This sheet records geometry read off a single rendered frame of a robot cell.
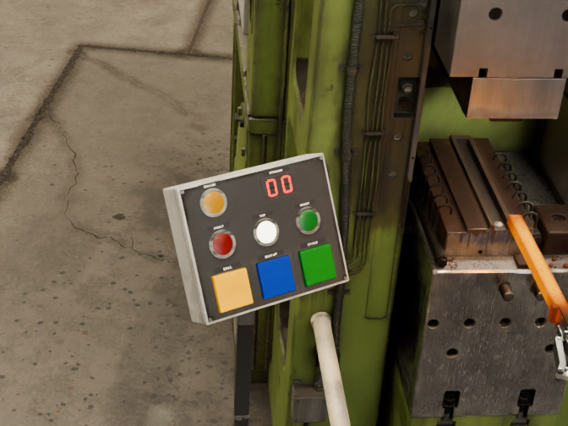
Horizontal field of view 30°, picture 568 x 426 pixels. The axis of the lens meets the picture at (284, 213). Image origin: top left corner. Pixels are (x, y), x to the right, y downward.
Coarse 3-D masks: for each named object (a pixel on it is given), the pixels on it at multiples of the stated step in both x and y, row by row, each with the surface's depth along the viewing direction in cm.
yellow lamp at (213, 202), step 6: (210, 192) 210; (216, 192) 211; (210, 198) 210; (216, 198) 210; (222, 198) 211; (204, 204) 209; (210, 204) 210; (216, 204) 210; (222, 204) 211; (210, 210) 210; (216, 210) 211
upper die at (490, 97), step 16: (432, 48) 253; (448, 80) 238; (464, 80) 225; (480, 80) 219; (496, 80) 219; (512, 80) 220; (528, 80) 220; (544, 80) 220; (560, 80) 221; (464, 96) 225; (480, 96) 221; (496, 96) 221; (512, 96) 222; (528, 96) 222; (544, 96) 222; (560, 96) 223; (464, 112) 225; (480, 112) 223; (496, 112) 223; (512, 112) 224; (528, 112) 224; (544, 112) 224
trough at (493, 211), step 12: (468, 144) 272; (468, 156) 268; (480, 168) 262; (480, 180) 258; (480, 192) 254; (492, 192) 252; (492, 204) 249; (492, 216) 245; (504, 216) 243; (504, 228) 241
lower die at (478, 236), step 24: (432, 144) 272; (456, 144) 270; (480, 144) 273; (432, 168) 263; (456, 168) 262; (432, 192) 254; (456, 192) 252; (504, 192) 253; (456, 216) 245; (480, 216) 244; (456, 240) 241; (480, 240) 241; (504, 240) 242
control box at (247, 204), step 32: (288, 160) 221; (320, 160) 222; (192, 192) 208; (224, 192) 212; (256, 192) 215; (320, 192) 222; (192, 224) 209; (224, 224) 212; (256, 224) 215; (288, 224) 218; (320, 224) 222; (192, 256) 209; (224, 256) 211; (256, 256) 215; (192, 288) 212; (256, 288) 215; (320, 288) 222; (192, 320) 217
